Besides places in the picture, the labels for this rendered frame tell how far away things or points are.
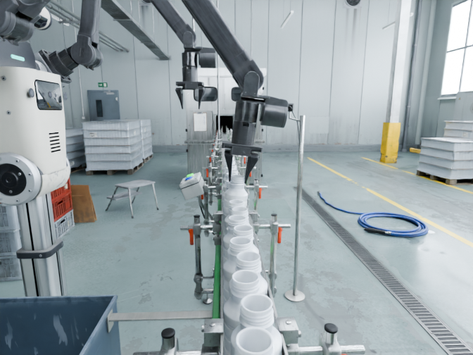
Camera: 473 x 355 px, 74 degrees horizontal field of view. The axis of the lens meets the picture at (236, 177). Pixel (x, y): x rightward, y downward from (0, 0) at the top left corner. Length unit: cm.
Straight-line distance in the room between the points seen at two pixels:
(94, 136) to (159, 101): 415
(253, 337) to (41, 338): 70
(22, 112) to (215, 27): 58
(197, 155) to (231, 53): 483
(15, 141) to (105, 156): 648
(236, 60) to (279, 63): 1052
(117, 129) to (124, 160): 68
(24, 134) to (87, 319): 53
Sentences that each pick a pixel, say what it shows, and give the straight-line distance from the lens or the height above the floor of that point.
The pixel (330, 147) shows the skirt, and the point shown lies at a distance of 1168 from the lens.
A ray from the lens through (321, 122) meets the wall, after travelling 1153.
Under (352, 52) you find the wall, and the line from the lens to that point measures 1200.
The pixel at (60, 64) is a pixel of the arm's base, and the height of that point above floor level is 154.
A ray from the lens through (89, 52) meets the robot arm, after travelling 129.
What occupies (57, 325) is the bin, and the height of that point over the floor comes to 87.
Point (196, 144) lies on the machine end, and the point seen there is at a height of 82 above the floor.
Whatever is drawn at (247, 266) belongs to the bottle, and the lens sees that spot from 47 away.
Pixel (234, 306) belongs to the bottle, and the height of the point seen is 113.
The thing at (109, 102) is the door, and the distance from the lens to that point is 1159.
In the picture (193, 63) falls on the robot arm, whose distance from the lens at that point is 124.
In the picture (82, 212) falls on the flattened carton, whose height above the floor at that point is 14.
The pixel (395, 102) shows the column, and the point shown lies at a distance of 957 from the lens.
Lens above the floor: 138
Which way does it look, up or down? 12 degrees down
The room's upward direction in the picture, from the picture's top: straight up
